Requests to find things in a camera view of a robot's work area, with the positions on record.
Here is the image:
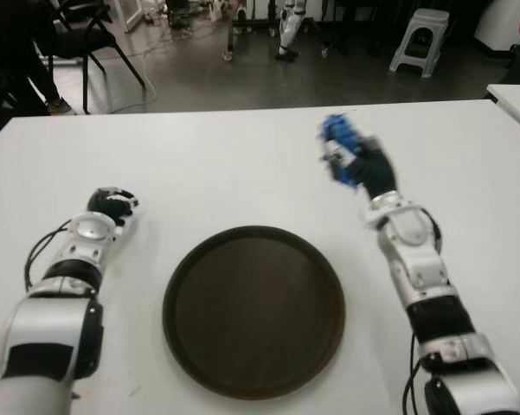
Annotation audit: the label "white metal frame stand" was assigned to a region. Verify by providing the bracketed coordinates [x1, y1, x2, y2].
[112, 0, 144, 34]

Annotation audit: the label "white humanoid robot legs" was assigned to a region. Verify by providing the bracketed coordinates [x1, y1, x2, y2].
[274, 0, 308, 63]

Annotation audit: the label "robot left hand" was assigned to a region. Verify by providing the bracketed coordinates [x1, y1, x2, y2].
[88, 186, 142, 226]

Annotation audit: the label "black wheeled metal frame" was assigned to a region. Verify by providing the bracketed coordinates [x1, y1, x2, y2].
[222, 0, 330, 63]

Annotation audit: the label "grey plastic stool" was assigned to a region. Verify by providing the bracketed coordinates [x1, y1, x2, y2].
[388, 8, 451, 79]

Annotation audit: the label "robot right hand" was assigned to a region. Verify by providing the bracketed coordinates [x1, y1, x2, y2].
[318, 134, 399, 202]

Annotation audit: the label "white floor cable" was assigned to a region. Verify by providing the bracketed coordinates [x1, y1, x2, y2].
[90, 36, 174, 116]

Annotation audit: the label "white side table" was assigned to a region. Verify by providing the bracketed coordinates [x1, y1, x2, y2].
[485, 84, 520, 139]

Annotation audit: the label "blue Oreo cookie pack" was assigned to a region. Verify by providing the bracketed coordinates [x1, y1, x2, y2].
[318, 112, 369, 191]

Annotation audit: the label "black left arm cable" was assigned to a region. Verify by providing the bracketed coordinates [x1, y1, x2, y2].
[24, 218, 77, 291]

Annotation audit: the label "black folding chair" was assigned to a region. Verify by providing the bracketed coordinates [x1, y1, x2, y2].
[47, 0, 147, 114]

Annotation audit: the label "round dark brown tray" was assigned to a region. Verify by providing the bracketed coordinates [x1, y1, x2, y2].
[162, 224, 346, 398]

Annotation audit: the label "standing person in black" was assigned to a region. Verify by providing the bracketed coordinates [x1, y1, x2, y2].
[0, 0, 77, 116]

